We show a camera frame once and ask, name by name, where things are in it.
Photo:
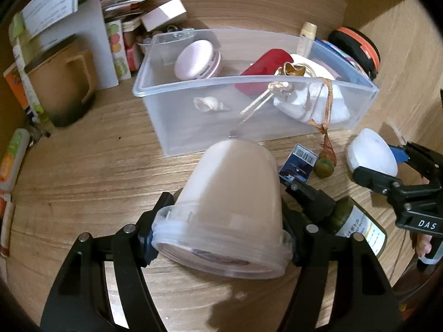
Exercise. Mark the black orange round case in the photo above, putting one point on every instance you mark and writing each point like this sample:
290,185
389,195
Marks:
359,47

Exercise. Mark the small blue card box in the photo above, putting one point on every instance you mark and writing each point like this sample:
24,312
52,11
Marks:
298,166

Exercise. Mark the gourd charm with cord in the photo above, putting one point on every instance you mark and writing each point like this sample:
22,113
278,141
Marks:
327,160

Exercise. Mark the green white tube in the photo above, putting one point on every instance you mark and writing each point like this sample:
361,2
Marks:
24,50

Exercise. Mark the white bookend stand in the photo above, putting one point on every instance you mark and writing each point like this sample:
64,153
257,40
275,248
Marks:
88,24

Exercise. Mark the brown ceramic mug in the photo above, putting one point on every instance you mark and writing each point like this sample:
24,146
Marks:
65,80

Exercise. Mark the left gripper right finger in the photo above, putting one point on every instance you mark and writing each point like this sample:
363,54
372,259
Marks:
363,300

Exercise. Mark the beige plastic lidded cup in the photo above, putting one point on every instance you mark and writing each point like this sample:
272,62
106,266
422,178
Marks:
227,220

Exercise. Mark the right hand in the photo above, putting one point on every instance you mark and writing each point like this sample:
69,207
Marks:
422,244

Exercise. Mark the small seashell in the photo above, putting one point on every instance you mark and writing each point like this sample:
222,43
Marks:
210,104

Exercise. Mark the white orange tube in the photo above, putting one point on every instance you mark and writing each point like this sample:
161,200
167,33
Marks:
12,160

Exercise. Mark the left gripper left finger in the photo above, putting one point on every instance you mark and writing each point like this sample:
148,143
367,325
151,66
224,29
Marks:
79,299

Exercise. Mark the cream lotion tube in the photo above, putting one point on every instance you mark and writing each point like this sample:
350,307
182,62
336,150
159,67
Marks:
306,39

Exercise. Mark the red velvet pouch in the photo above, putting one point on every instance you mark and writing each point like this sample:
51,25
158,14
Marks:
266,65

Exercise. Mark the pink round compact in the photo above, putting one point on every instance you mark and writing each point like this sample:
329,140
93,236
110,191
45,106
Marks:
199,60

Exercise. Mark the white velvet drawstring pouch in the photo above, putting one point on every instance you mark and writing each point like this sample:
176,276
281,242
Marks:
308,102

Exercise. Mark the blue patchwork pouch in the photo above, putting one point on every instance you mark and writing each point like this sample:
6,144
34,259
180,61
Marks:
342,54

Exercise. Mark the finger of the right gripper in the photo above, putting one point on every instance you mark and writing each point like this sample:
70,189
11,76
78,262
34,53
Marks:
422,159
378,182

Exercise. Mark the paper receipt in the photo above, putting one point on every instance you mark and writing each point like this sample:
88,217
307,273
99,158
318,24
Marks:
39,15

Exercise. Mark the white ceramic bowl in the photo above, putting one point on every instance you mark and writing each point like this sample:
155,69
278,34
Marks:
144,42

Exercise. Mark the clear plastic storage bin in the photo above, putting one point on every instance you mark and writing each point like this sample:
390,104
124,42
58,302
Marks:
182,129

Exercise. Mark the green glass bottle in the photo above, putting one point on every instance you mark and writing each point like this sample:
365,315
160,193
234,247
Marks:
348,217

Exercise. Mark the fruit print box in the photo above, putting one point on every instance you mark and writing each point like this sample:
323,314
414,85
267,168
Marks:
118,51

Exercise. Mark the white pink small box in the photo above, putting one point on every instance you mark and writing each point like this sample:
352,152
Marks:
169,13

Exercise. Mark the white round pad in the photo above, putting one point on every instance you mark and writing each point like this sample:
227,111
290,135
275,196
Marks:
369,150

